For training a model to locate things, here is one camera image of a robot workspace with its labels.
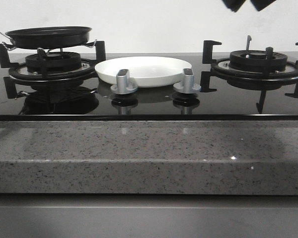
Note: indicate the silver stove knob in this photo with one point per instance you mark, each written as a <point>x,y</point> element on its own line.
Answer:
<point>124,83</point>
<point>187,84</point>

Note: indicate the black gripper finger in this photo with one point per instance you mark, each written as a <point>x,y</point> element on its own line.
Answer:
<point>261,4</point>
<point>233,5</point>

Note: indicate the black glass gas cooktop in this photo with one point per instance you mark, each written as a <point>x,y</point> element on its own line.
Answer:
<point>220,99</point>

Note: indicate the left black burner with grate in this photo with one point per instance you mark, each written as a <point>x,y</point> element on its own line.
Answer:
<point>49,71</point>

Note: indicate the black frying pan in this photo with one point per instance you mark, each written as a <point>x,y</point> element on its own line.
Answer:
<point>49,37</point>

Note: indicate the black burner with grate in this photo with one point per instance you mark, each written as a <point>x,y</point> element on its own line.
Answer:
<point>49,71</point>
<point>257,70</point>

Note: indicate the white round plate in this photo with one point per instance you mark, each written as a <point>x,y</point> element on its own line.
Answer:
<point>146,71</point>

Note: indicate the right black burner with grate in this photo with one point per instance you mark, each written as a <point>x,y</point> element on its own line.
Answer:
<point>257,70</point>

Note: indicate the right silver stove knob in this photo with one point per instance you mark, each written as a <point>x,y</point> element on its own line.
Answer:
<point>187,84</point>

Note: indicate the left silver stove knob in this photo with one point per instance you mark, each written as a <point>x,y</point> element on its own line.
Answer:
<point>124,83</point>

